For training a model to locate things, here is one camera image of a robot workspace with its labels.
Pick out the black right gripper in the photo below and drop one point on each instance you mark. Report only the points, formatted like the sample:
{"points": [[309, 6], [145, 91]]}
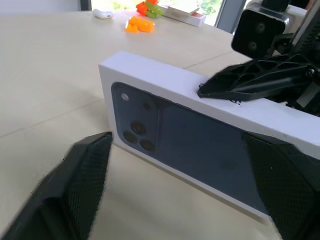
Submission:
{"points": [[308, 42]]}

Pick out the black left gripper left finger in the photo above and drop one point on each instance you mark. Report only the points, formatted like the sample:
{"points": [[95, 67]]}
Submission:
{"points": [[62, 190]]}

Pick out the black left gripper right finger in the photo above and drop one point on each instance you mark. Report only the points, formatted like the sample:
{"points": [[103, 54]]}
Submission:
{"points": [[287, 190]]}

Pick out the phone box with orange print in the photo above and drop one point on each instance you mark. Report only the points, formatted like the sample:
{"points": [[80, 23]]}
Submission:
{"points": [[192, 19]]}

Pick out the green toy brick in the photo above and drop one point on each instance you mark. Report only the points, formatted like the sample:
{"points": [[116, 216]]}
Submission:
{"points": [[155, 10]]}

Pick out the yellow-orange toy brick cluster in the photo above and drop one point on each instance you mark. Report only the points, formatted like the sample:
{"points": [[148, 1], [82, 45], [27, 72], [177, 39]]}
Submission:
{"points": [[140, 25]]}

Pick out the orange toy brick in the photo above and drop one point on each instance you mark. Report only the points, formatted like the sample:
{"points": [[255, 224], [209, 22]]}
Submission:
{"points": [[142, 8]]}

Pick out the white earbuds case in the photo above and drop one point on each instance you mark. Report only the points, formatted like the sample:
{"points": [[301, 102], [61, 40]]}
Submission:
{"points": [[103, 13]]}

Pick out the grey window post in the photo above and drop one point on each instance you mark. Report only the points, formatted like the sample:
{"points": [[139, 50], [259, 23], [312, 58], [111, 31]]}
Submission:
{"points": [[230, 15]]}

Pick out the dark window frame post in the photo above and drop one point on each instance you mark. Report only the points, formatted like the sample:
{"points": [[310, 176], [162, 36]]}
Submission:
{"points": [[83, 5]]}

